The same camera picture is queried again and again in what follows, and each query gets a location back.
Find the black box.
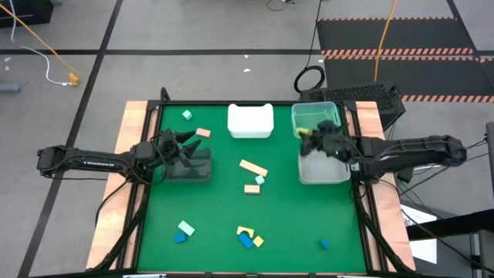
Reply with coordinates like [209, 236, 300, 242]
[0, 0, 55, 29]

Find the clear plastic bin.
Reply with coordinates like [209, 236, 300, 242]
[291, 100, 343, 139]

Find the black hazard-striped floor mat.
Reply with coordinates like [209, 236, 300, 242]
[316, 16, 494, 103]

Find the white paper sheet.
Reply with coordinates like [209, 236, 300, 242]
[401, 204, 439, 266]

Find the long peach wooden block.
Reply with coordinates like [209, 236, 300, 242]
[239, 159, 269, 178]

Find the yellow arch block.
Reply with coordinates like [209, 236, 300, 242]
[235, 225, 255, 239]

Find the smoky translucent plastic bin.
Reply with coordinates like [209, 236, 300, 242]
[164, 147, 213, 183]

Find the white plastic bin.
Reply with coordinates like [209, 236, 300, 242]
[226, 103, 275, 139]

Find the orange cable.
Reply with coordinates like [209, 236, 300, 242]
[373, 0, 398, 83]
[0, 2, 80, 78]

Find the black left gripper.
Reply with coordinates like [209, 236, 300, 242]
[150, 128, 203, 165]

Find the black coiled cable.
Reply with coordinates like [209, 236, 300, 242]
[293, 0, 327, 94]

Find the white cable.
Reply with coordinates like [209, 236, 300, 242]
[8, 0, 73, 86]

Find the blue rectangular block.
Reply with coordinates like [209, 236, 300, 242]
[237, 232, 255, 250]

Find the mint green rectangular block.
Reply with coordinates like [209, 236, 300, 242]
[177, 219, 196, 237]

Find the frosted translucent plastic bin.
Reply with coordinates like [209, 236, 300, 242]
[297, 148, 351, 185]

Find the black metal table frame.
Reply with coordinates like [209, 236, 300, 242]
[92, 86, 416, 278]

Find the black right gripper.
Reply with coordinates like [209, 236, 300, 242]
[299, 120, 354, 163]

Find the thin black cable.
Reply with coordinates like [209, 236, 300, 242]
[266, 0, 296, 12]

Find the black bar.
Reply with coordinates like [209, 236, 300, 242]
[407, 208, 494, 241]

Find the green table mat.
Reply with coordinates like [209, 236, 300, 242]
[137, 103, 367, 273]

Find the grey post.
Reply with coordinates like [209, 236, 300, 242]
[485, 121, 494, 186]

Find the black power adapter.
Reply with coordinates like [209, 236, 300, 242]
[396, 165, 414, 185]

